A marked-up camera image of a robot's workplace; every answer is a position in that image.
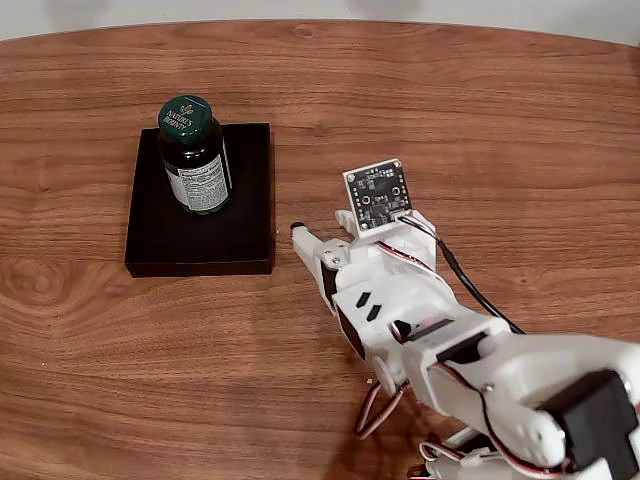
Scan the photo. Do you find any green pill bottle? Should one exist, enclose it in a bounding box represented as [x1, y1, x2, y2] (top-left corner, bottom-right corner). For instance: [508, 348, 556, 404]
[157, 94, 234, 217]

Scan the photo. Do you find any black shallow cardboard box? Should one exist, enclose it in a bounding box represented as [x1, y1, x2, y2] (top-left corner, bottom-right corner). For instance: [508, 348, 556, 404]
[124, 122, 275, 279]

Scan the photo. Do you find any red white black servo wire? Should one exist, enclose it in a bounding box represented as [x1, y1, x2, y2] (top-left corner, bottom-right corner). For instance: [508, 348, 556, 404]
[377, 241, 441, 274]
[354, 382, 406, 441]

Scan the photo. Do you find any camera circuit board with mount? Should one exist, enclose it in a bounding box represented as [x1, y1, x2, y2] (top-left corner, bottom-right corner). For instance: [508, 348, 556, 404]
[342, 157, 437, 246]

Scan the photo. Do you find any black camera cable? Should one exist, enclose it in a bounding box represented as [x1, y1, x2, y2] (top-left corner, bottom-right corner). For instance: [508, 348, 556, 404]
[399, 212, 526, 336]

